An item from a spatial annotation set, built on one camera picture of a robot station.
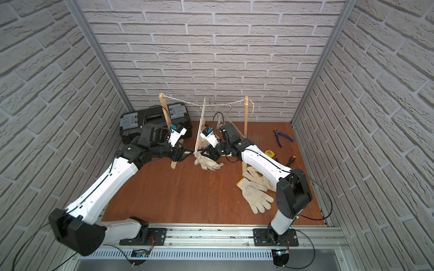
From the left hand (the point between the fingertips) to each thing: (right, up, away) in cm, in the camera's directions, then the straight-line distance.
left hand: (190, 146), depth 73 cm
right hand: (+6, -3, +8) cm, 10 cm away
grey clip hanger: (+13, +11, +12) cm, 21 cm away
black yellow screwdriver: (+55, -9, +24) cm, 61 cm away
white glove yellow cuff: (+6, -9, +11) cm, 15 cm away
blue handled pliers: (+52, +5, +39) cm, 65 cm away
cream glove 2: (+32, -17, +19) cm, 41 cm away
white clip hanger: (+4, +7, +1) cm, 8 cm away
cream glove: (+33, -29, +11) cm, 45 cm away
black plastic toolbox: (-39, +13, +22) cm, 46 cm away
